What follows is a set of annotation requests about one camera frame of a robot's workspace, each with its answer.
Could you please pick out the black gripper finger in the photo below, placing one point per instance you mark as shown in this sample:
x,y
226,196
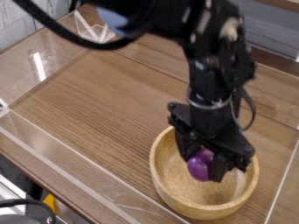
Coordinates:
x,y
219,166
189,143

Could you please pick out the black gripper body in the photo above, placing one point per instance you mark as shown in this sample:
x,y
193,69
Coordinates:
x,y
217,126

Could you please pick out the purple toy eggplant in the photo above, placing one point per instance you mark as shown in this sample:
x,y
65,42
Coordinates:
x,y
199,164

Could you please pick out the brown wooden bowl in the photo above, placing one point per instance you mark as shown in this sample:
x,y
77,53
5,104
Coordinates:
x,y
203,201

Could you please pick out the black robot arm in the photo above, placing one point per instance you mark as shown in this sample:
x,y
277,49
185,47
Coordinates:
x,y
207,29

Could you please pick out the yellow tag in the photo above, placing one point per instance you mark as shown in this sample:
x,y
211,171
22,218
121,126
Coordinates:
x,y
50,201

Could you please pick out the clear acrylic tray wall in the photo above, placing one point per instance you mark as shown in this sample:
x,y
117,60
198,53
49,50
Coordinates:
x,y
83,185

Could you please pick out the clear acrylic corner bracket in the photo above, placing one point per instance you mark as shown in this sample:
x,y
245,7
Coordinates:
x,y
97,33

